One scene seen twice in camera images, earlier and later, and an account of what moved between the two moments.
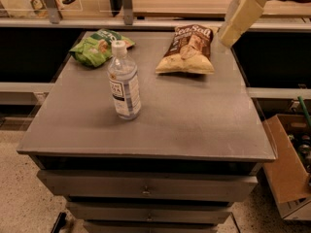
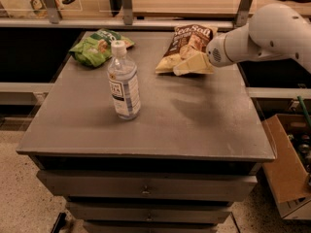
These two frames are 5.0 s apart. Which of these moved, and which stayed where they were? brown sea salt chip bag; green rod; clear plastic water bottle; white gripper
Moved: white gripper
Stayed: green rod; brown sea salt chip bag; clear plastic water bottle
